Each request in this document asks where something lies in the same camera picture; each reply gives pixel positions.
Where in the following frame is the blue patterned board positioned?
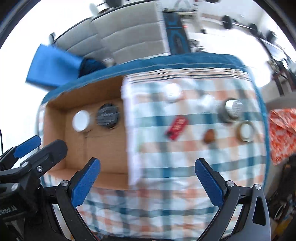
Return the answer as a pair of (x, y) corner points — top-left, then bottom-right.
(163, 11), (191, 55)

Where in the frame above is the plaid tablecloth with blue border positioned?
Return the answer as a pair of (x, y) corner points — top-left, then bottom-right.
(37, 54), (270, 239)

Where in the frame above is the silver metal can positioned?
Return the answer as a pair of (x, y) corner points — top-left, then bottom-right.
(218, 98), (244, 124)

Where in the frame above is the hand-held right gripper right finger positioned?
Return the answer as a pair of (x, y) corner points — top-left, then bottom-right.
(195, 158), (271, 241)

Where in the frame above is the red card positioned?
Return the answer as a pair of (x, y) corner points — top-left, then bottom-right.
(165, 116), (189, 141)

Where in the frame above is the dark grey round cap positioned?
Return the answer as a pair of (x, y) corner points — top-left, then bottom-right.
(96, 103), (118, 129)

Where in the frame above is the white round container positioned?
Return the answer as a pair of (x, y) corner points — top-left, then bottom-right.
(165, 83), (184, 103)

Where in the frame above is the cardboard box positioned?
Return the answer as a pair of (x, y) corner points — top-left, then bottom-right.
(43, 75), (130, 191)

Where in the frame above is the small brown object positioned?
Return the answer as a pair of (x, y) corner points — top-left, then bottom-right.
(203, 129), (216, 144)

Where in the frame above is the tape roll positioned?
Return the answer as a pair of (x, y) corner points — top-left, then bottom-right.
(236, 120), (254, 142)

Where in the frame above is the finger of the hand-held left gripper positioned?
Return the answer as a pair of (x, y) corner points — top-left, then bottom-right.
(0, 136), (42, 168)
(20, 140), (68, 180)

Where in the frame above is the barbell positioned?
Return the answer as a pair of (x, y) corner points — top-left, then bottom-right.
(221, 15), (258, 33)

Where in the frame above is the orange patterned cloth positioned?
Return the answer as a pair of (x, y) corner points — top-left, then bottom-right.
(269, 109), (296, 165)

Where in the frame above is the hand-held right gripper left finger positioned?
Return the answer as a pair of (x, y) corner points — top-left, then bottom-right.
(43, 158), (101, 241)

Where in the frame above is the clear plastic item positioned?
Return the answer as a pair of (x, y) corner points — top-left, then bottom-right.
(198, 93), (214, 109)

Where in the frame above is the blue cloth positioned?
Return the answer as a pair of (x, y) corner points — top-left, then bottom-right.
(25, 44), (84, 90)

